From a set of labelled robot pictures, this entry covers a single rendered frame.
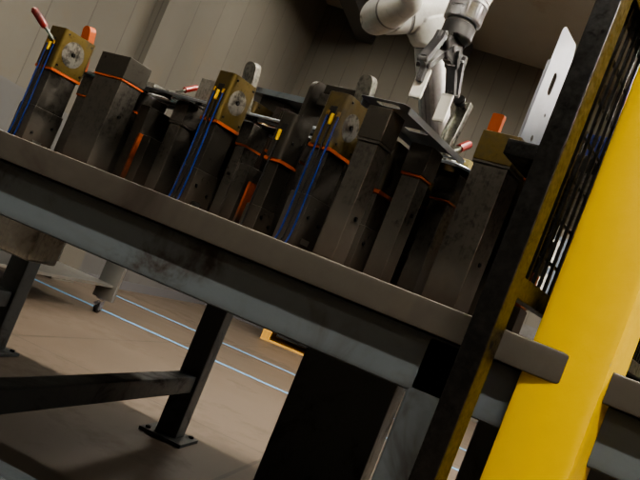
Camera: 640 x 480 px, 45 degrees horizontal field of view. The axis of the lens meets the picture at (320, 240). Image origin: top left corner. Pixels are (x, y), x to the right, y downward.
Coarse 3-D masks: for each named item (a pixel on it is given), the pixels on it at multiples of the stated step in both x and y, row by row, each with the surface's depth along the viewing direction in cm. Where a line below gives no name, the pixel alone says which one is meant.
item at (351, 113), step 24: (336, 96) 157; (336, 120) 155; (360, 120) 160; (312, 144) 158; (336, 144) 156; (312, 168) 157; (336, 168) 160; (312, 192) 156; (288, 216) 156; (312, 216) 157; (288, 240) 155; (312, 240) 160
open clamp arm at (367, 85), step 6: (360, 78) 164; (366, 78) 163; (372, 78) 162; (360, 84) 164; (366, 84) 163; (372, 84) 162; (360, 90) 164; (366, 90) 163; (372, 90) 163; (354, 96) 164; (360, 96) 163; (372, 96) 164; (360, 102) 163
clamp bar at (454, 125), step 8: (456, 104) 186; (464, 104) 187; (456, 112) 189; (464, 112) 187; (448, 120) 188; (456, 120) 188; (464, 120) 187; (448, 128) 188; (456, 128) 186; (448, 136) 187; (456, 136) 186
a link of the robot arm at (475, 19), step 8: (456, 0) 173; (464, 0) 172; (472, 0) 172; (480, 0) 173; (448, 8) 175; (456, 8) 173; (464, 8) 172; (472, 8) 172; (480, 8) 173; (488, 8) 176; (448, 16) 176; (456, 16) 174; (464, 16) 173; (472, 16) 172; (480, 16) 174; (472, 24) 174; (480, 24) 175
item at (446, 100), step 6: (444, 96) 181; (450, 96) 180; (444, 102) 181; (450, 102) 180; (438, 108) 181; (444, 108) 180; (438, 114) 181; (444, 114) 180; (432, 120) 181; (438, 120) 180; (444, 120) 180
